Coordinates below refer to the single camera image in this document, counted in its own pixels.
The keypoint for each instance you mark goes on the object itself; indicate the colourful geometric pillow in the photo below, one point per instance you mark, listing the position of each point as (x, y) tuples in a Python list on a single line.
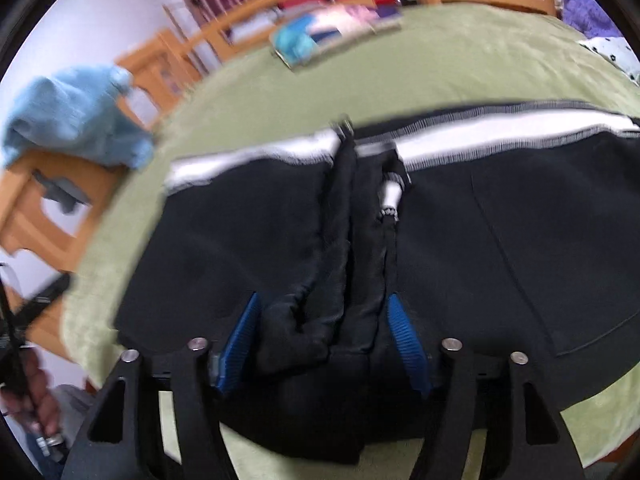
[(310, 35)]

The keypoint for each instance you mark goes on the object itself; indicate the black pants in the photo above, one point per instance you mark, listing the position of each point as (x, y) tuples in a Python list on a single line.
[(475, 240)]

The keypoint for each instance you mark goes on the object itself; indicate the person's left hand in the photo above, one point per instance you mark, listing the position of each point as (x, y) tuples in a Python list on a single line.
[(42, 390)]

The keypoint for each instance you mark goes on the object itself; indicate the green fleece blanket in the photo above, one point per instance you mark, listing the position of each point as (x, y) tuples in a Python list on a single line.
[(450, 60)]

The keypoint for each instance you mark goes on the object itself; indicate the white flower-print pillow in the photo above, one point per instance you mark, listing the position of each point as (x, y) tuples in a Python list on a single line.
[(615, 55)]

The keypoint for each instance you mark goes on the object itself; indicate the light blue plush blanket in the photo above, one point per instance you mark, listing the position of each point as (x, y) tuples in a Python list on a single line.
[(75, 110)]

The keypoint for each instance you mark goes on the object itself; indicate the wooden bed frame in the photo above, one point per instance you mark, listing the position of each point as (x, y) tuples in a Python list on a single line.
[(30, 200)]

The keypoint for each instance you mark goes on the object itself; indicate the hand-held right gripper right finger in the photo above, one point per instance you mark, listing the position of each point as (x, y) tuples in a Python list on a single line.
[(407, 345)]

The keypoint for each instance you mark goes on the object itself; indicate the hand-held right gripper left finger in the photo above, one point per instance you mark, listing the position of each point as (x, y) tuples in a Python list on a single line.
[(240, 340)]

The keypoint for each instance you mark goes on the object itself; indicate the purple plush toy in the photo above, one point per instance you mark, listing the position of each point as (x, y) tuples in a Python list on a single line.
[(585, 5)]

